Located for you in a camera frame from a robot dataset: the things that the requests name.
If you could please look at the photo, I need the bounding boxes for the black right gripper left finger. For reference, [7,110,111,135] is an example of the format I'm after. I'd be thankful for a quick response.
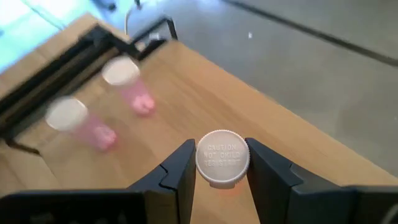
[127,138,197,224]

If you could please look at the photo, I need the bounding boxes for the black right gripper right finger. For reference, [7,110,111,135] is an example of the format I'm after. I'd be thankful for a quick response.
[244,138,362,224]

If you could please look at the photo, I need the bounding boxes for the red medicine bottle white cap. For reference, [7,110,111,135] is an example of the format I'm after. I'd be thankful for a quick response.
[195,129,251,196]

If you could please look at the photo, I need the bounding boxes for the wooden shelf black metal frame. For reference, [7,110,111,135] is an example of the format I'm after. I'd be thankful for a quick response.
[0,14,398,224]

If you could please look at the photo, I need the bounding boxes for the black aluminium table frame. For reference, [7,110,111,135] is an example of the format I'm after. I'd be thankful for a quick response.
[0,24,141,131]

